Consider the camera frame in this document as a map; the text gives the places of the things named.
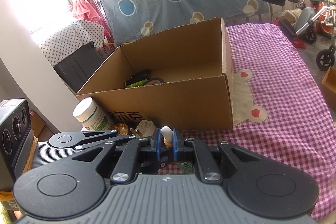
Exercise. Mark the white green-label supplement bottle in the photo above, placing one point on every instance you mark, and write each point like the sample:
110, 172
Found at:
92, 116

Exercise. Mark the pink red cloth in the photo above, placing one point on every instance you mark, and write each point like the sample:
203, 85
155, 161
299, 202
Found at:
89, 11

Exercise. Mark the wheelchair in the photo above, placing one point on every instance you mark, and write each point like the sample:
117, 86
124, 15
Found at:
316, 16

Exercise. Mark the purple checkered bed sheet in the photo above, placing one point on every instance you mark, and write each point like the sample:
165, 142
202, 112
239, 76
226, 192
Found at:
299, 129

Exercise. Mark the large open cardboard box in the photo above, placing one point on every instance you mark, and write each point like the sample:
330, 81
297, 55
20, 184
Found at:
191, 85

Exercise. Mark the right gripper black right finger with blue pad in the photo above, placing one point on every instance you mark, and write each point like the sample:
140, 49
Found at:
197, 152

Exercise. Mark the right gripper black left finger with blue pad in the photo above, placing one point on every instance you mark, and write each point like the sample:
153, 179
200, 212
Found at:
140, 155

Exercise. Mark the polka dot white cloth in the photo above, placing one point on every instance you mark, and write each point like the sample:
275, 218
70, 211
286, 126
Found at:
71, 38

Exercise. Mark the gold lidded round jar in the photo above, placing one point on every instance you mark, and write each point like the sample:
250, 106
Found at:
121, 128

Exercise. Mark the black camera device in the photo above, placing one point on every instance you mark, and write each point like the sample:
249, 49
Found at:
16, 139

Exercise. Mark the small cardboard box on floor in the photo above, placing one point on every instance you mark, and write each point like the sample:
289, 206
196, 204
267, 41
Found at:
328, 88

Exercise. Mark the green dropper bottle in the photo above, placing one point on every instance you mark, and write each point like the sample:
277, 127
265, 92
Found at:
167, 134

